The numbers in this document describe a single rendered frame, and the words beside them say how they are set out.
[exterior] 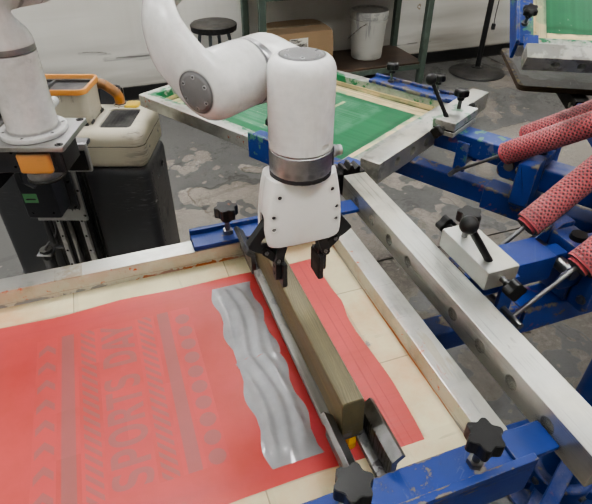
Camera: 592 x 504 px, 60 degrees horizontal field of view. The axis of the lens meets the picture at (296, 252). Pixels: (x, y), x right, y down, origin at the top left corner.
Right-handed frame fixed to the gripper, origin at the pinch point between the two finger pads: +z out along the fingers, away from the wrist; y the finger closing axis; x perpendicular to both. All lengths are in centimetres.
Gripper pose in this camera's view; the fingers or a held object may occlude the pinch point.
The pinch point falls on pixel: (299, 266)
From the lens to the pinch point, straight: 70.8
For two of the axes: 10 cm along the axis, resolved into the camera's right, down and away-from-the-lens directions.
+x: 3.4, 5.8, -7.4
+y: -9.4, 2.0, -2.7
